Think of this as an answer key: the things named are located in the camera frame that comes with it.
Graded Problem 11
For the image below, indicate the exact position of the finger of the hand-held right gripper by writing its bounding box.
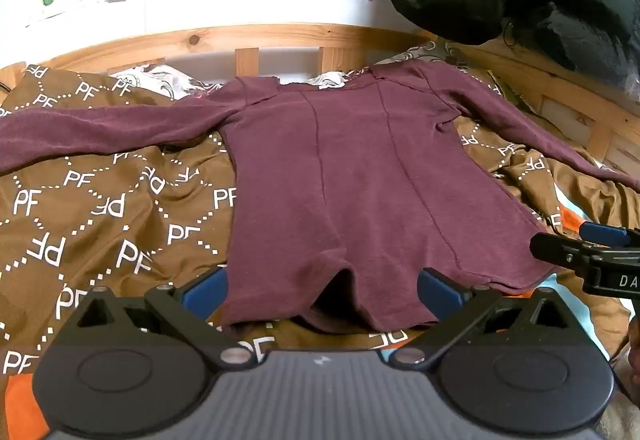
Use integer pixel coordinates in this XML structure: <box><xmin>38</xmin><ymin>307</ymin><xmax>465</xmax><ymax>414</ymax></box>
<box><xmin>579</xmin><ymin>221</ymin><xmax>640</xmax><ymax>248</ymax></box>
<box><xmin>529</xmin><ymin>232</ymin><xmax>601</xmax><ymax>277</ymax></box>

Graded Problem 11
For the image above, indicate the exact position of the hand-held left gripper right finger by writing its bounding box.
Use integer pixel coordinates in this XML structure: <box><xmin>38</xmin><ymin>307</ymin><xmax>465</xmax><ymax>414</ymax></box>
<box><xmin>387</xmin><ymin>266</ymin><xmax>576</xmax><ymax>371</ymax></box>

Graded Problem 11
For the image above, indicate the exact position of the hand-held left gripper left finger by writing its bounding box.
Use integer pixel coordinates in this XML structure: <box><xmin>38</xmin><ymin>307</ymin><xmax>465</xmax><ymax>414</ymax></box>
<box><xmin>65</xmin><ymin>266</ymin><xmax>254</xmax><ymax>371</ymax></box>

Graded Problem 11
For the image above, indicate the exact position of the maroon long-sleeve top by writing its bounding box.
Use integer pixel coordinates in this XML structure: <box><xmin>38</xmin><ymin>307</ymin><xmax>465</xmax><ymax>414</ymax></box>
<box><xmin>0</xmin><ymin>59</ymin><xmax>640</xmax><ymax>334</ymax></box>

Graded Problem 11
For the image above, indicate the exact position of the brown printed blanket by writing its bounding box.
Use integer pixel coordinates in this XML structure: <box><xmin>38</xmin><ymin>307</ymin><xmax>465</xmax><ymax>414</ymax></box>
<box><xmin>0</xmin><ymin>62</ymin><xmax>637</xmax><ymax>421</ymax></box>

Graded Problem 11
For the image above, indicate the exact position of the orange cloth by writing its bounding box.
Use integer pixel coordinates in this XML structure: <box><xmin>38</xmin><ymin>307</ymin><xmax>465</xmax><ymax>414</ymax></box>
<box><xmin>0</xmin><ymin>370</ymin><xmax>57</xmax><ymax>440</ymax></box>

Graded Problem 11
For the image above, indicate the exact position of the wooden bed frame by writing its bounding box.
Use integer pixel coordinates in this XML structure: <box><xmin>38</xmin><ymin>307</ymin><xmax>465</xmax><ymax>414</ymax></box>
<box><xmin>25</xmin><ymin>22</ymin><xmax>640</xmax><ymax>181</ymax></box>

